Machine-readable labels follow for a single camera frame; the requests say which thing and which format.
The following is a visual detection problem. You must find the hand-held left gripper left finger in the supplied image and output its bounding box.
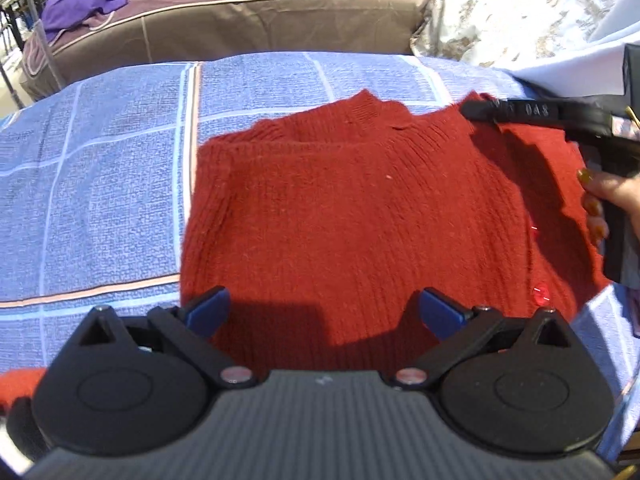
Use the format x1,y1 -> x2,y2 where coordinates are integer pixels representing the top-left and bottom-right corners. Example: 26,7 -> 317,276
74,286 -> 257,390

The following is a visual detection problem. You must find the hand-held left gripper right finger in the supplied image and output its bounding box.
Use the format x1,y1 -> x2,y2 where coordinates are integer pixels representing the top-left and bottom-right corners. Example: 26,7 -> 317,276
389,287 -> 577,390

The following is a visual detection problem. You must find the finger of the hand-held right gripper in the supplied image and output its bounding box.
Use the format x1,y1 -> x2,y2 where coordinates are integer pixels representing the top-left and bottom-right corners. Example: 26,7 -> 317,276
458,97 -> 614,137

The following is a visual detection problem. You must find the red knitted sweater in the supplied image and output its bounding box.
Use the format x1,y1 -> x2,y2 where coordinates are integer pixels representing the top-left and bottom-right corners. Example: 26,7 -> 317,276
179,89 -> 612,377

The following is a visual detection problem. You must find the person's right hand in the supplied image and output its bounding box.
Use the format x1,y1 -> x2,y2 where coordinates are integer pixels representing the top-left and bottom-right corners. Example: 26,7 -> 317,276
576,167 -> 640,256

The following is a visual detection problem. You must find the white sheet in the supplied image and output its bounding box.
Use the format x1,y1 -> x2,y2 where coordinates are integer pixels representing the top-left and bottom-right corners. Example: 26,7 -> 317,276
510,0 -> 640,99

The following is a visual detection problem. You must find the beige floral quilt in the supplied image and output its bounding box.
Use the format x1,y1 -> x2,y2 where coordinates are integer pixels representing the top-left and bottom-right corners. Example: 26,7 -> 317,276
410,0 -> 640,69

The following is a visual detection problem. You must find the blue checked bedsheet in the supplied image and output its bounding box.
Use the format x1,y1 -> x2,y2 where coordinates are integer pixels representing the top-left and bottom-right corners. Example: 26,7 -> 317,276
0,51 -> 640,461

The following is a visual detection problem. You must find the red-orange object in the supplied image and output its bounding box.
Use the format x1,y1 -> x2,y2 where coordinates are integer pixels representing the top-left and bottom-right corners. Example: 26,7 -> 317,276
0,367 -> 48,412

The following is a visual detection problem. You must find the brown pillow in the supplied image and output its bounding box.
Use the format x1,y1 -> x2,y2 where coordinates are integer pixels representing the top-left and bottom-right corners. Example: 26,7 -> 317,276
20,0 -> 427,105

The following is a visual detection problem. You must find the metal pole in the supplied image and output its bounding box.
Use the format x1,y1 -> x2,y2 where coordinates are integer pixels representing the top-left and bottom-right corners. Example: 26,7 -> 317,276
20,0 -> 67,92

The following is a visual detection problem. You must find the purple cloth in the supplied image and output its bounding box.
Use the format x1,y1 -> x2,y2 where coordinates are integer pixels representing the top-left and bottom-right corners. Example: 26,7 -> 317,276
40,0 -> 151,44

